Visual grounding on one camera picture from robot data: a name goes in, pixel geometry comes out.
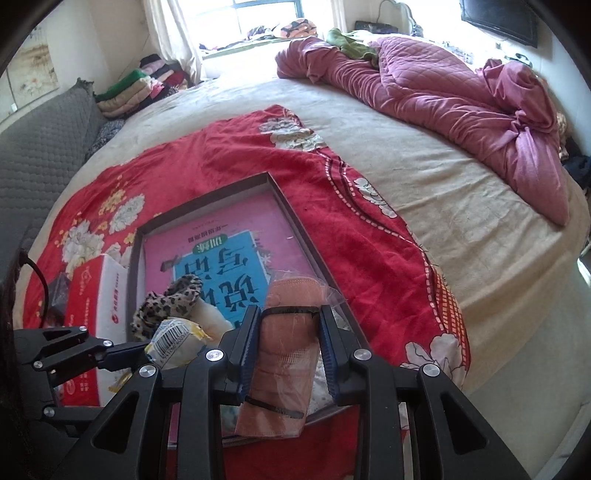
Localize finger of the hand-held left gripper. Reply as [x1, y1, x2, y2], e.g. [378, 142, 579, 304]
[14, 325, 155, 372]
[30, 369, 112, 428]

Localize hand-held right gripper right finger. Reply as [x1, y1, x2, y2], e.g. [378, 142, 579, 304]
[318, 305, 532, 480]

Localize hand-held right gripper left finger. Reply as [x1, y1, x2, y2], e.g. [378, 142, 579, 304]
[55, 305, 263, 480]

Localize salmon towel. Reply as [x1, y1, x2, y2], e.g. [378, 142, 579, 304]
[235, 275, 345, 439]

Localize yellow snack packet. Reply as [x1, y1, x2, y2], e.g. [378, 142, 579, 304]
[144, 318, 213, 370]

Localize leopard print scrunchie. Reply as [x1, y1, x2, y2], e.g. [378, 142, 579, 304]
[130, 274, 204, 342]

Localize red and white cardboard box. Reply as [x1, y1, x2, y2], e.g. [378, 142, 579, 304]
[55, 254, 134, 408]

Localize red floral blanket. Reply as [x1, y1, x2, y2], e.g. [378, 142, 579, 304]
[23, 104, 472, 480]

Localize pink and blue book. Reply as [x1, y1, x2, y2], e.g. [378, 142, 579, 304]
[143, 191, 333, 444]

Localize grey quilted headboard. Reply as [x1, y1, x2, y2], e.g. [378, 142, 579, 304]
[0, 80, 109, 296]

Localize black white knit cloth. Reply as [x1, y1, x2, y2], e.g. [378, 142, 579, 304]
[85, 119, 125, 162]

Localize bed with beige sheet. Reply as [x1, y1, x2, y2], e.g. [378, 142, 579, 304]
[60, 69, 591, 416]

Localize stack of folded clothes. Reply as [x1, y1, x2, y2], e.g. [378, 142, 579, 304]
[95, 54, 192, 118]

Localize pink quilt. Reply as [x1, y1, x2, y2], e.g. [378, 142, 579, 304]
[276, 34, 571, 227]

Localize green cloth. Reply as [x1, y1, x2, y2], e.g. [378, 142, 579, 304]
[325, 28, 382, 63]

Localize blue jeans pile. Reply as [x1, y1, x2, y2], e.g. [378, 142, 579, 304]
[561, 148, 591, 190]

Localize clothes on windowsill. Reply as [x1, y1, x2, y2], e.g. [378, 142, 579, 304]
[247, 18, 319, 42]

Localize white curtain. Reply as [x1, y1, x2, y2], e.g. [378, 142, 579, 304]
[330, 0, 356, 31]
[141, 0, 204, 84]

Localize window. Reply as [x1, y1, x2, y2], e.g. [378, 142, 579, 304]
[231, 0, 335, 44]

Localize black cable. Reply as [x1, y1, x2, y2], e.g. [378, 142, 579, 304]
[18, 249, 51, 324]

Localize floral wall painting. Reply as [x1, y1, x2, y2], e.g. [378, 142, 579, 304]
[7, 39, 61, 100]

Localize black wall television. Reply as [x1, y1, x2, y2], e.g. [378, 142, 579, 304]
[459, 0, 540, 47]

